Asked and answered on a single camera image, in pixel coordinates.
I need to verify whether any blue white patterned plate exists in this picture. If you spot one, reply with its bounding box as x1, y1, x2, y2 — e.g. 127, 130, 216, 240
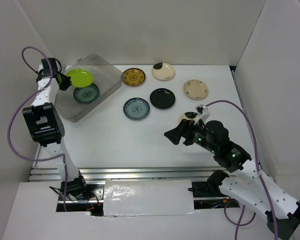
123, 97, 150, 121

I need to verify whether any cream plate with brown motifs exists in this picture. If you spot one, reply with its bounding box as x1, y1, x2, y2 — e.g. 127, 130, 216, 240
183, 79, 209, 100

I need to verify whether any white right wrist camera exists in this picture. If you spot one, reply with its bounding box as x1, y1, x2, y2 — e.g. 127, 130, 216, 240
194, 104, 211, 126

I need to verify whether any yellow patterned plate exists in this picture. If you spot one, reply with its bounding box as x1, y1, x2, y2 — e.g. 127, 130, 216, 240
123, 68, 146, 87

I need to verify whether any lime green plate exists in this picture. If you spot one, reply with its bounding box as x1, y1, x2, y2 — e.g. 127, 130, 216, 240
65, 68, 94, 88

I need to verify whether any cream plate black patch right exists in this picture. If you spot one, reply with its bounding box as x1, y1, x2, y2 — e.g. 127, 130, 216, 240
178, 111, 198, 123

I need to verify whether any white cover panel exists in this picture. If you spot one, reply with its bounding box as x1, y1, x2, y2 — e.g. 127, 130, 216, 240
103, 180, 195, 217

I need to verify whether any clear plastic bin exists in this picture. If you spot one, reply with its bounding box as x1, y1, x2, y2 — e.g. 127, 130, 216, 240
54, 54, 124, 123

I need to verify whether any black glossy plate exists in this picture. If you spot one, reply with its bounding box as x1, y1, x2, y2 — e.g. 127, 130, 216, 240
149, 88, 176, 110

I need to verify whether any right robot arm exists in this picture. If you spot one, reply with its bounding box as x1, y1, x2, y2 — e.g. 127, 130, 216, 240
164, 119, 300, 240

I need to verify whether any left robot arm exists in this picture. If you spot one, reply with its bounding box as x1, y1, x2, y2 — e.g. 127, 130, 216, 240
22, 58, 89, 200

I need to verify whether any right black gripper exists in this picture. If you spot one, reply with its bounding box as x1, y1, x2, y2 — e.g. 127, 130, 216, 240
163, 117, 218, 153

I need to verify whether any cream plate with black patch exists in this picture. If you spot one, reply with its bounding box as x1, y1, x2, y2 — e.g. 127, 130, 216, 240
151, 62, 176, 81

